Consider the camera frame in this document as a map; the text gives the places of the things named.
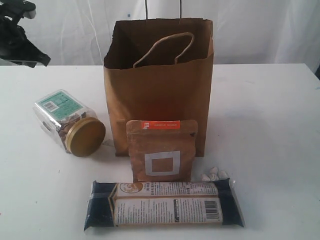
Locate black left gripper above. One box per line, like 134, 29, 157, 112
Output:
0, 0, 51, 67

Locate clear nut jar yellow lid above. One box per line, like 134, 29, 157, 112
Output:
33, 89, 106, 157

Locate brown kraft pouch orange label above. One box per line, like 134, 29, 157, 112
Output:
126, 119, 198, 182

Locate brown paper bag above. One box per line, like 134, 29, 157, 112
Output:
103, 17, 214, 157

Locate clear tape scrap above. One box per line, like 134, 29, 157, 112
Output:
102, 139, 114, 147

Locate long dark noodle package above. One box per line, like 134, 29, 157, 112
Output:
84, 179, 244, 230

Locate white garlic clove cluster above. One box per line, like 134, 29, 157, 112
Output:
200, 166, 230, 182

